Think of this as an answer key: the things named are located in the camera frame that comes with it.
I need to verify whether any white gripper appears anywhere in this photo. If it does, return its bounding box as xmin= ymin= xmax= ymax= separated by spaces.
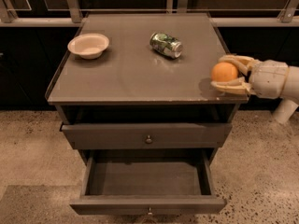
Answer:
xmin=211 ymin=54 xmax=289 ymax=99

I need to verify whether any orange fruit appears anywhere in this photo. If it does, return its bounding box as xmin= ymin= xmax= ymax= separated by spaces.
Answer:
xmin=211 ymin=62 xmax=238 ymax=82

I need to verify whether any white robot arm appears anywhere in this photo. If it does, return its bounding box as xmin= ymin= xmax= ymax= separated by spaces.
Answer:
xmin=211 ymin=54 xmax=299 ymax=104

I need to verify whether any grey drawer cabinet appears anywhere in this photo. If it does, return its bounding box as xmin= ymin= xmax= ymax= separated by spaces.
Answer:
xmin=46 ymin=13 xmax=248 ymax=159

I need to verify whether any grey open middle drawer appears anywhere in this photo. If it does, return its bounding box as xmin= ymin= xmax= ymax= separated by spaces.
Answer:
xmin=70 ymin=149 xmax=226 ymax=215

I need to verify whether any grey top drawer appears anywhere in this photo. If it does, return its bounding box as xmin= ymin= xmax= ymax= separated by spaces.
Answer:
xmin=62 ymin=123 xmax=232 ymax=149

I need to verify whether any green soda can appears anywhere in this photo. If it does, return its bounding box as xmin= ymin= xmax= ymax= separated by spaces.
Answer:
xmin=149 ymin=33 xmax=183 ymax=59

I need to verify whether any beige paper bowl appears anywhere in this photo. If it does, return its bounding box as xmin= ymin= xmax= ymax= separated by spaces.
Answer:
xmin=67 ymin=34 xmax=109 ymax=60

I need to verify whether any white table leg post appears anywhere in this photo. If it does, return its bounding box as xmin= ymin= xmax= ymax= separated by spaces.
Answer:
xmin=273 ymin=99 xmax=298 ymax=124

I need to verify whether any metal window frame rail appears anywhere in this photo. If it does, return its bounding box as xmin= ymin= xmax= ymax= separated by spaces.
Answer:
xmin=1 ymin=0 xmax=299 ymax=27

